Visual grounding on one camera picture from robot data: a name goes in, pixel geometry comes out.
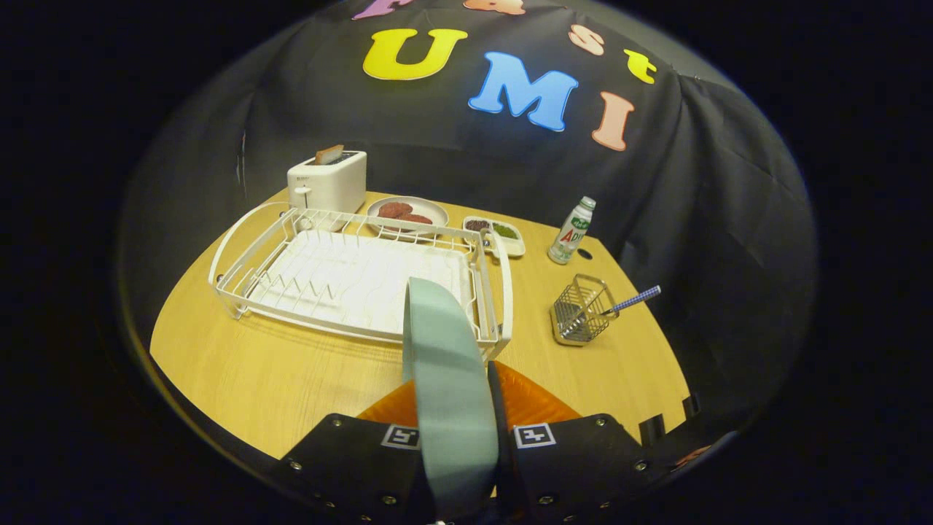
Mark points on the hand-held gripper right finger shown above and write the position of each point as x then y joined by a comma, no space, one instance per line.
496,408

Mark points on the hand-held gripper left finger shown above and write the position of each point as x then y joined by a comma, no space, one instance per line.
350,459

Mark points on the light green plate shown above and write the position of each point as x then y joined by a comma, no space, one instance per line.
448,379

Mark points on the white divided dish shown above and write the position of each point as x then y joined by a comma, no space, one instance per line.
512,246

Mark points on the round plate with meat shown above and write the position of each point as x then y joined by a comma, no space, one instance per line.
434,208

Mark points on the black table clamp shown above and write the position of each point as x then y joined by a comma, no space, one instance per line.
652,427
691,405

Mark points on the pile of green beans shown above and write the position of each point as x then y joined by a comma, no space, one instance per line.
505,231

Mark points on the white drain tray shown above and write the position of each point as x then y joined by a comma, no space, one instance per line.
350,277

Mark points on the pile of dark beans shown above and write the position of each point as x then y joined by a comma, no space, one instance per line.
478,225

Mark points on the white drink bottle green label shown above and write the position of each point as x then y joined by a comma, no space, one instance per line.
568,237

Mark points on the reddish meat slice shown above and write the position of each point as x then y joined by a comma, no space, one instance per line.
417,219
393,210

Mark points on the white toaster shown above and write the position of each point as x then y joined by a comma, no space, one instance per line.
328,186

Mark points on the toast slice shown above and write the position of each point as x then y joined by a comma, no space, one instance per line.
329,154

